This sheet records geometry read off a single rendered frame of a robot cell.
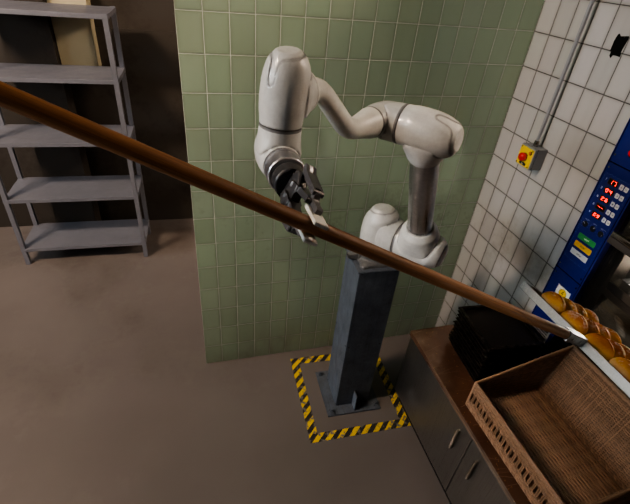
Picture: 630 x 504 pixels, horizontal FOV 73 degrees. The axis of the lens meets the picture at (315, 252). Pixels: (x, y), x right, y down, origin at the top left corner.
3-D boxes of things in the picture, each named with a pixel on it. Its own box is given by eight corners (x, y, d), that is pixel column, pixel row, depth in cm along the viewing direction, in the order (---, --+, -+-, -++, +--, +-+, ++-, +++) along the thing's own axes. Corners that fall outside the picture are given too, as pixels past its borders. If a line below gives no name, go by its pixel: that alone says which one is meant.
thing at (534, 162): (526, 161, 211) (534, 142, 205) (540, 170, 203) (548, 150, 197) (514, 162, 209) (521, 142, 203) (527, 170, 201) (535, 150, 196)
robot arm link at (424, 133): (406, 236, 201) (451, 255, 192) (390, 261, 194) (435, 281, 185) (412, 91, 140) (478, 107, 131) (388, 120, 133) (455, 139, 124)
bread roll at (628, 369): (639, 391, 126) (655, 379, 124) (630, 389, 122) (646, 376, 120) (611, 364, 133) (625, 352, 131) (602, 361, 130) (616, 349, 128)
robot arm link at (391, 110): (359, 97, 138) (397, 108, 132) (384, 91, 151) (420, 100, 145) (352, 137, 145) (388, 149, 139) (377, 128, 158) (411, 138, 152)
